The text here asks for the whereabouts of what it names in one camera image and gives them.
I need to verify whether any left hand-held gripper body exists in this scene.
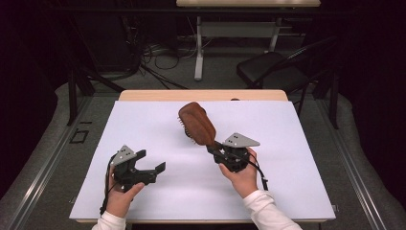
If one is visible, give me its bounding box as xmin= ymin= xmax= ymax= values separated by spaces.
xmin=109 ymin=145 xmax=144 ymax=193

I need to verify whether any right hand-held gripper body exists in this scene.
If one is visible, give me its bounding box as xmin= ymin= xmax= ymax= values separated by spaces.
xmin=213 ymin=131 xmax=261 ymax=173

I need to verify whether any brown wooden hairbrush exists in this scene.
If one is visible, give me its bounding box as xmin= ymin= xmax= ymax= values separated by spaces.
xmin=177 ymin=101 xmax=222 ymax=151

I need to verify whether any person's right hand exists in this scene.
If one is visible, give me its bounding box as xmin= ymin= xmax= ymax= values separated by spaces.
xmin=218 ymin=147 xmax=259 ymax=199

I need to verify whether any person's left hand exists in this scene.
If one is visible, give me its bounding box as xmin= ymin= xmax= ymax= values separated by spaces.
xmin=104 ymin=164 xmax=146 ymax=219

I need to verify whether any black metal stand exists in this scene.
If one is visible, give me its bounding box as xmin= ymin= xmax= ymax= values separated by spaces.
xmin=66 ymin=68 xmax=126 ymax=127
xmin=312 ymin=71 xmax=340 ymax=130

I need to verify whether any black folding chair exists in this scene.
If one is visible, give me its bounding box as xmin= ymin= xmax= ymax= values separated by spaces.
xmin=237 ymin=35 xmax=340 ymax=117

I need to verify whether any dark cabinet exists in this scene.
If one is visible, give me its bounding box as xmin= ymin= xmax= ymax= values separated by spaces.
xmin=76 ymin=17 xmax=134 ymax=73

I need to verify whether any white-legged desk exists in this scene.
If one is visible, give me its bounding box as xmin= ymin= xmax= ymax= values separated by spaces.
xmin=175 ymin=0 xmax=322 ymax=81

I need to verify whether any black horizontal bar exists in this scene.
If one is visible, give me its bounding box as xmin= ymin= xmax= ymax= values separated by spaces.
xmin=47 ymin=7 xmax=340 ymax=15

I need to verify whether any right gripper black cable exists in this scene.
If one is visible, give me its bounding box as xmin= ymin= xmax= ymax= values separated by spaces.
xmin=246 ymin=154 xmax=270 ymax=192

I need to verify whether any metal floor rail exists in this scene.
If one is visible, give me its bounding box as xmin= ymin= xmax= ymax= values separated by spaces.
xmin=6 ymin=95 xmax=94 ymax=230
xmin=319 ymin=98 xmax=388 ymax=230

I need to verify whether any bundle of floor cables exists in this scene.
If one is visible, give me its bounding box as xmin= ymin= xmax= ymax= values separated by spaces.
xmin=139 ymin=40 xmax=190 ymax=91

